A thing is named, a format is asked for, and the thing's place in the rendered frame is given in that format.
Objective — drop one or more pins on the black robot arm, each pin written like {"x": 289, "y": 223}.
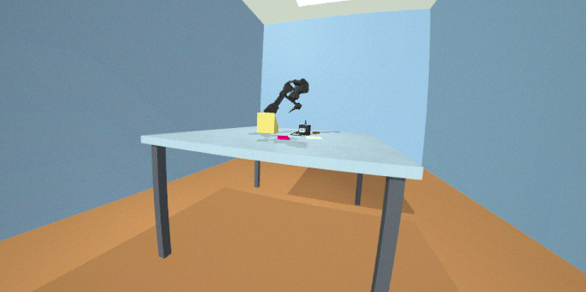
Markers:
{"x": 302, "y": 86}

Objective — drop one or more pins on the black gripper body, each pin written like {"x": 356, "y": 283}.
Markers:
{"x": 290, "y": 99}

